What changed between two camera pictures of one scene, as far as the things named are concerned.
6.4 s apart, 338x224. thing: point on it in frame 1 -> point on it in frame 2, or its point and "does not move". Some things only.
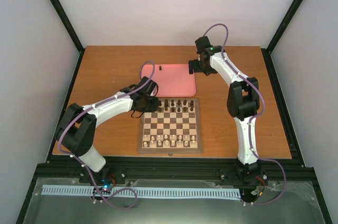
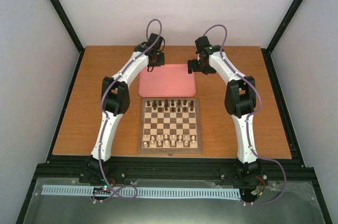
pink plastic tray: (171, 80) does not move
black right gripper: (196, 70) does not move
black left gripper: (154, 109) -> (161, 61)
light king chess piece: (173, 140) does not move
